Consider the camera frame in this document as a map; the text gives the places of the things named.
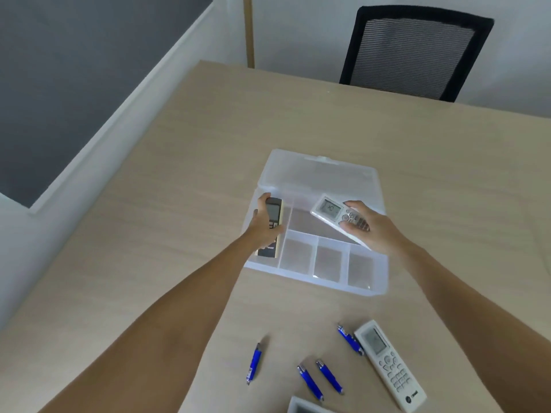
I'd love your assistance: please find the clear plastic organizer box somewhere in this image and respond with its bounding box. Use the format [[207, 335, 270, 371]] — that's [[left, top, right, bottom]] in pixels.
[[244, 149, 390, 297]]

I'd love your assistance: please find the wooden post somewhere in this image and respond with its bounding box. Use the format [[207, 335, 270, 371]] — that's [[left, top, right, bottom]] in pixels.
[[243, 0, 255, 69]]

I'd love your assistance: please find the person's left hand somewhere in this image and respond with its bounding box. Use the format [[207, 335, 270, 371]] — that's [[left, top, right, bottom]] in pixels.
[[242, 192, 286, 252]]

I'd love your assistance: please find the black mesh office chair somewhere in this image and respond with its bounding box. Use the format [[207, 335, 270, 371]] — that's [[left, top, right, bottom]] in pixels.
[[339, 5, 495, 103]]

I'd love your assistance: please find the person's right hand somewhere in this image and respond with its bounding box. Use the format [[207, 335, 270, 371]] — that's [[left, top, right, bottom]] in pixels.
[[337, 200, 405, 256]]

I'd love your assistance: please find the person's right forearm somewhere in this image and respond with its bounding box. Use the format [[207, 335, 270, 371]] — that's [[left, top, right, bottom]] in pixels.
[[389, 243, 551, 413]]

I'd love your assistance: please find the white remote control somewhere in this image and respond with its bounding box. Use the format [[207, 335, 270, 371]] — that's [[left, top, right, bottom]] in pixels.
[[286, 396, 334, 413]]

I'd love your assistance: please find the grey wall board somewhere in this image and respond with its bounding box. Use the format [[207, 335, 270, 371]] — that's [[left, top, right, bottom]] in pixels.
[[0, 0, 214, 210]]

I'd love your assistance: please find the beige black remote control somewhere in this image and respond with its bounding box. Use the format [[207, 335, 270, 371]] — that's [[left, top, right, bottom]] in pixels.
[[256, 198, 286, 259]]

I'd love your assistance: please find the white remote with grey buttons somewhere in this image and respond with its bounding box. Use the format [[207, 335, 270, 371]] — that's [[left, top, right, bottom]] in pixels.
[[310, 194, 374, 251]]

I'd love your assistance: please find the person's left forearm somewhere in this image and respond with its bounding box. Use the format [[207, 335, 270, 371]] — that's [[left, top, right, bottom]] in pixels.
[[38, 230, 264, 413]]

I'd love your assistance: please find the blue pen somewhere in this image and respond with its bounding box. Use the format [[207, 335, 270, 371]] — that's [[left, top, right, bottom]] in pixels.
[[315, 359, 344, 395], [337, 324, 365, 356], [296, 364, 324, 402], [246, 342, 263, 386]]

